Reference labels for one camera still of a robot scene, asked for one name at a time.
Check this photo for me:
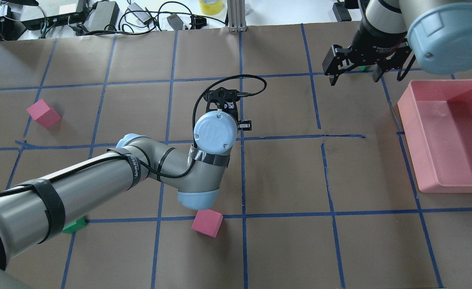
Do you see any pink cube centre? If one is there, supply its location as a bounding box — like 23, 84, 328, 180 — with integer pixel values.
191, 209, 224, 238

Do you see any aluminium frame post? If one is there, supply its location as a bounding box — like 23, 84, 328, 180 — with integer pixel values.
227, 0, 247, 32

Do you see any pink cube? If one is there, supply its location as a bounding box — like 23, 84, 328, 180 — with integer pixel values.
26, 99, 62, 129
191, 209, 224, 238

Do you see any pink plastic bin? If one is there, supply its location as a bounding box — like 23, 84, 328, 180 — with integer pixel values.
398, 80, 472, 193

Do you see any yellow tape roll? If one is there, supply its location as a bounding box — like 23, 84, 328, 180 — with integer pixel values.
199, 0, 224, 15

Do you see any black power adapter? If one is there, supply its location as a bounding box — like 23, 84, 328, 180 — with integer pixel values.
332, 0, 352, 22

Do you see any green cube far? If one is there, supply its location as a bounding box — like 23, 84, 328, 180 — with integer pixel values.
62, 216, 87, 234

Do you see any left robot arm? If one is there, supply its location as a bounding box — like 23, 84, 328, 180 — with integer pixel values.
0, 104, 251, 289

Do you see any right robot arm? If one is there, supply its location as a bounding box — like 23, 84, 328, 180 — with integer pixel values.
322, 0, 472, 86

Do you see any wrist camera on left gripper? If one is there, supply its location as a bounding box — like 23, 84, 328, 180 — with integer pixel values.
201, 87, 250, 106

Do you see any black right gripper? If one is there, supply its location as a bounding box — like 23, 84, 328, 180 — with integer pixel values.
322, 28, 412, 86

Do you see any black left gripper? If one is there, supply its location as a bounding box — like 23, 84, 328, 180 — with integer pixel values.
205, 101, 252, 130

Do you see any green cube near bin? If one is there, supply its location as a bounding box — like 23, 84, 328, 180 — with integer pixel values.
358, 65, 370, 71

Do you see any black power brick left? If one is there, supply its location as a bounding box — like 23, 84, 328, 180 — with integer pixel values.
85, 0, 119, 32

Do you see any pink cube far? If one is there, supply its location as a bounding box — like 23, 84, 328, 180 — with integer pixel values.
26, 99, 62, 129

